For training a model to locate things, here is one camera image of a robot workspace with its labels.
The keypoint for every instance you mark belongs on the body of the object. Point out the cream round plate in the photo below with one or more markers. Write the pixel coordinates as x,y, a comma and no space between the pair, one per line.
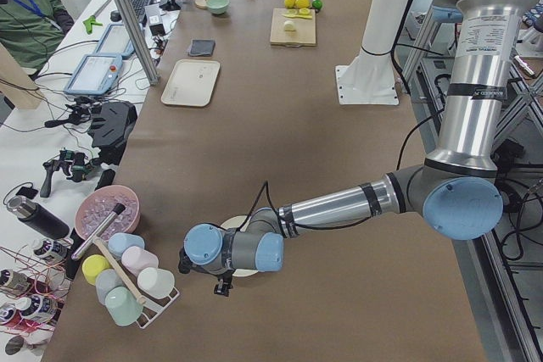
237,226

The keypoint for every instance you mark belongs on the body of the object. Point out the pink cup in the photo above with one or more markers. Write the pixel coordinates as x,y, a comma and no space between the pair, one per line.
136,259

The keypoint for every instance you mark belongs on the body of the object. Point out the white steamed bun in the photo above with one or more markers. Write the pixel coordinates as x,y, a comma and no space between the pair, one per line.
289,26

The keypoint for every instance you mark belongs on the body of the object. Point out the pink bowl of ice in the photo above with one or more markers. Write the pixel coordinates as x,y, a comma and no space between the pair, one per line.
100,203

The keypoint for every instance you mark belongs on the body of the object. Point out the aluminium frame post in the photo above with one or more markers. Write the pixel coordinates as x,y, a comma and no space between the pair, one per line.
138,41

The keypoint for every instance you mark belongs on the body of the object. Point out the mint green bowl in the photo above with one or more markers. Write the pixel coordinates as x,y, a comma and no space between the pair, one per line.
217,7

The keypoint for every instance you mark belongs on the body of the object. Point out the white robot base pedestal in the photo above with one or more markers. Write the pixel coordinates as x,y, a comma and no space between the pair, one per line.
370,78

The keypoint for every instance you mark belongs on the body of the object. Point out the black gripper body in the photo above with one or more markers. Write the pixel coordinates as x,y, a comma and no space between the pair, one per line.
183,263

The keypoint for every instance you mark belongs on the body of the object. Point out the whole lemon far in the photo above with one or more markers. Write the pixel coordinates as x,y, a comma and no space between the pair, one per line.
299,4

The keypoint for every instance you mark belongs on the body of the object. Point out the teach pendant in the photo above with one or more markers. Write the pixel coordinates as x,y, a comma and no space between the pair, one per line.
95,74
115,39

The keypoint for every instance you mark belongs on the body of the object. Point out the bamboo cutting board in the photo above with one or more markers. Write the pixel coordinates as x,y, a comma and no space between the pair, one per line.
305,34

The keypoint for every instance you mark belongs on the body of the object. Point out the mint cup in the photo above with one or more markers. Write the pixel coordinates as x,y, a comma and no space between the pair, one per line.
122,306

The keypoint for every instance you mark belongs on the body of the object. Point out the cream rabbit print tray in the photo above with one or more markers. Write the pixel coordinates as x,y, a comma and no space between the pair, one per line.
191,83

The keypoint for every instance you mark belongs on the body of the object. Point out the blue cup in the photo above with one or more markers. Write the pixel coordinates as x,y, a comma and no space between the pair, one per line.
121,241

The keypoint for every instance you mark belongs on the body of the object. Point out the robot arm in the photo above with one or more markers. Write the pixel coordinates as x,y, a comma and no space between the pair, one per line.
453,189

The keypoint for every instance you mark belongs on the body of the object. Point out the near teach pendant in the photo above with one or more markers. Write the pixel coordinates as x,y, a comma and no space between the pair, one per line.
95,74

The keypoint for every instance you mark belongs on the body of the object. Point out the far teach pendant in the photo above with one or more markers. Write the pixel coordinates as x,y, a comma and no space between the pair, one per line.
115,39

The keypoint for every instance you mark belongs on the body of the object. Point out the person in green sweater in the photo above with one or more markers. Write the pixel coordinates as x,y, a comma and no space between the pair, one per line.
31,30

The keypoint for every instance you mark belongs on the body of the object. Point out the grey cup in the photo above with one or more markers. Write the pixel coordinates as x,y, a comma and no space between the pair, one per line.
106,281

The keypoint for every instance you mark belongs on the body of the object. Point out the grey folded cloth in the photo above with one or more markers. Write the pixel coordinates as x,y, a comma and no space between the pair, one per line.
201,48

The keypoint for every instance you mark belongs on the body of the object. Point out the steel black-tipped rod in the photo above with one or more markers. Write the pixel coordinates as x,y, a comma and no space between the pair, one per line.
118,209

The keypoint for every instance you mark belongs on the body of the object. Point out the yellow cup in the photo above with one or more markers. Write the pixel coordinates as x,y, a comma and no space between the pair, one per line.
93,266

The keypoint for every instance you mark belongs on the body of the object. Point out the white cup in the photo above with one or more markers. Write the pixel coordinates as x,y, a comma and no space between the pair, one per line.
156,282

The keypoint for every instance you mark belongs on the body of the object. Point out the black thermos bottle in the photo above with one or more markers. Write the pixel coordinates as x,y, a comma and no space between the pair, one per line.
37,217

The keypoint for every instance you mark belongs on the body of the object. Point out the white cup rack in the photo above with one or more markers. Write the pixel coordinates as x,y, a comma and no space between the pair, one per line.
152,310

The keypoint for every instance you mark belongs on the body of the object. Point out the green lime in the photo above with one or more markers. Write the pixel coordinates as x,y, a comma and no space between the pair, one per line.
317,4

